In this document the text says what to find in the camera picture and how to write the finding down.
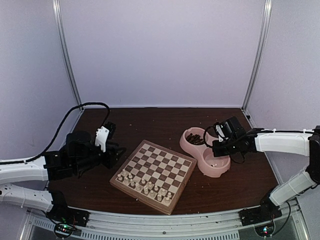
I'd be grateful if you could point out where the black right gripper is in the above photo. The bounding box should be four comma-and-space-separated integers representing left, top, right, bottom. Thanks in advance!
212, 138, 239, 158

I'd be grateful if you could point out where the pink double bowl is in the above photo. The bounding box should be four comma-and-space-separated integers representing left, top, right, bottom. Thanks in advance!
179, 127, 231, 178

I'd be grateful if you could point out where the white king piece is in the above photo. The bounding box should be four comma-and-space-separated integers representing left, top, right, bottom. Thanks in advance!
147, 181, 153, 190

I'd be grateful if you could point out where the white rook piece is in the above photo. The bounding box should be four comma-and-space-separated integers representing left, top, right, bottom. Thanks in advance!
164, 197, 171, 203

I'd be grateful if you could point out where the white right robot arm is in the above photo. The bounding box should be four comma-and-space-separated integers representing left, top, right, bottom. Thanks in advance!
210, 116, 320, 221

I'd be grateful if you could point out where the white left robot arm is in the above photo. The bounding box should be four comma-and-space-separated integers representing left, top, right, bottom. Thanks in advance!
0, 128, 127, 222

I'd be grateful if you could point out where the dark chess pieces pile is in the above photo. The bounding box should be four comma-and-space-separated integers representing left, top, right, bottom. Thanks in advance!
185, 133, 204, 145

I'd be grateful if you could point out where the wooden chess board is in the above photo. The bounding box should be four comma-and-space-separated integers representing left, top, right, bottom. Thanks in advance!
109, 140, 197, 215

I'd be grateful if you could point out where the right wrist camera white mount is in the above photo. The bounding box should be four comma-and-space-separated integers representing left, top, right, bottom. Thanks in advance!
213, 122, 226, 142

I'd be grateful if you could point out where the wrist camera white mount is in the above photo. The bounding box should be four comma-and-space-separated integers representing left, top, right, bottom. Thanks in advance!
213, 122, 226, 142
94, 121, 116, 153

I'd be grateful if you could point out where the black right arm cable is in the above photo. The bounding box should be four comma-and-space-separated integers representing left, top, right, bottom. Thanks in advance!
202, 126, 247, 165

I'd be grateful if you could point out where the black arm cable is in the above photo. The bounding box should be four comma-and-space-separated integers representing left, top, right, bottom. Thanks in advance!
202, 126, 247, 165
0, 101, 111, 165

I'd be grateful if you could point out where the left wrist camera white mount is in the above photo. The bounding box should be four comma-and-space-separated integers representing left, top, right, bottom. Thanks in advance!
94, 121, 116, 153

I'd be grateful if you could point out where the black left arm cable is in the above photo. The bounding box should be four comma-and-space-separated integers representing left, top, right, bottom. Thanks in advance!
0, 101, 111, 165

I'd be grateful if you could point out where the front aluminium rail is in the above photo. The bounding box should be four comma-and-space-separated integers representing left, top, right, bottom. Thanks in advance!
24, 202, 305, 240

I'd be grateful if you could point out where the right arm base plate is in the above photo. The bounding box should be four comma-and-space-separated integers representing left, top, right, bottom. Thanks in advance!
238, 206, 282, 226

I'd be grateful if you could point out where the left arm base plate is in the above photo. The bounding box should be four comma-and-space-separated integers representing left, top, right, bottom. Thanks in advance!
46, 207, 90, 227

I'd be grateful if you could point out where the right aluminium frame post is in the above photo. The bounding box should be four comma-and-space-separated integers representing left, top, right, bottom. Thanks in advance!
241, 0, 273, 112

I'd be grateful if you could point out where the aluminium frame post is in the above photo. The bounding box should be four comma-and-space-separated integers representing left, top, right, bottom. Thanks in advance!
241, 0, 273, 112
52, 0, 82, 105

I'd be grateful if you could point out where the left aluminium frame post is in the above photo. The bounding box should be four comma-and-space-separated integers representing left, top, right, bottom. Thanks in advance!
52, 0, 82, 105

